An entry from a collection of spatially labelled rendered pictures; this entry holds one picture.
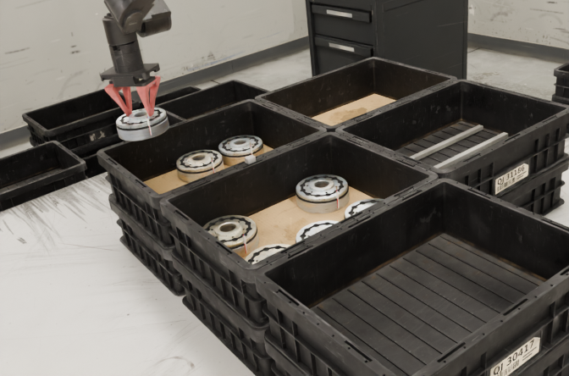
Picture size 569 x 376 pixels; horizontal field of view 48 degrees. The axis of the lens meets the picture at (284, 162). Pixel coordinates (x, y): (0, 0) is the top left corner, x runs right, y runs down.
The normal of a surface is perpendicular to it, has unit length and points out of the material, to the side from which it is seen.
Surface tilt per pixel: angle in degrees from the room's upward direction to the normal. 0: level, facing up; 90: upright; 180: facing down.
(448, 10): 90
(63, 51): 90
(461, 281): 0
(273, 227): 0
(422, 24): 90
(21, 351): 0
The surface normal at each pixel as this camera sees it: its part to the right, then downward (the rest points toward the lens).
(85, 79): 0.62, 0.29
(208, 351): -0.11, -0.89
